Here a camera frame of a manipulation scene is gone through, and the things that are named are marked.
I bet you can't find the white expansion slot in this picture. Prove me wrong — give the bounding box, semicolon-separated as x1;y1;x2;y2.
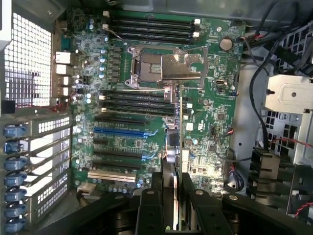
87;170;137;184

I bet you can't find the long black expansion slot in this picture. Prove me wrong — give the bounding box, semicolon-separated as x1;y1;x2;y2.
92;148;143;158
94;116;145;126
91;159;142;169

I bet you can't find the blue expansion slot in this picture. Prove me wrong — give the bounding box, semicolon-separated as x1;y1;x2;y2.
93;127;159;138

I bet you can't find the grey metal PC case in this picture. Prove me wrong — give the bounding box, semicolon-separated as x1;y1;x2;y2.
0;0;313;235

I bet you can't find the black RAM slot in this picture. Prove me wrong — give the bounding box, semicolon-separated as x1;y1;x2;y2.
99;89;169;99
99;94;172;105
104;25;201;37
100;105;176;118
104;20;201;30
104;14;201;24
100;99;176;111
107;31;201;45

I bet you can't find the green motherboard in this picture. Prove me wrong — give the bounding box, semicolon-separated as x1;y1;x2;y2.
52;9;246;195

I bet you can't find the blue slot retention clip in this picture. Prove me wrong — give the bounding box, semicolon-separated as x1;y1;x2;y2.
3;124;28;138
3;172;28;187
3;187;27;202
3;156;28;171
3;202;27;217
3;217;26;233
3;141;25;154

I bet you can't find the silver CPU socket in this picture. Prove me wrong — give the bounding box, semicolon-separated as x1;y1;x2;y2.
126;45;209;89

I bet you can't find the grey metal disk bay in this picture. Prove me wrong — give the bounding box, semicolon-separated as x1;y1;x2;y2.
263;74;313;115

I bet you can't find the silver metal socket cover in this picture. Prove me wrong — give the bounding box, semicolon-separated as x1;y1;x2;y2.
157;53;208;87

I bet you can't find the round silver coin battery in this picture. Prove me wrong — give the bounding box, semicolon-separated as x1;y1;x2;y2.
219;36;233;51

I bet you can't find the silver rear port block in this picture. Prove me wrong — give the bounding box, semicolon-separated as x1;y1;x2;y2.
54;50;74;97

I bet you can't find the perforated metal fan grille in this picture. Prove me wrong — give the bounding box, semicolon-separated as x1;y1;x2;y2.
4;11;52;108

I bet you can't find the thick black wire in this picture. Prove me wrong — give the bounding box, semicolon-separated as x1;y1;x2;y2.
249;36;282;150

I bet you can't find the red and black wire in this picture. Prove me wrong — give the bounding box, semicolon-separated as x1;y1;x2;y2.
268;137;313;148

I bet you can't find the thin wire locking lever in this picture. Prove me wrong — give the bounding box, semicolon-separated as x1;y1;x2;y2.
182;45;208;53

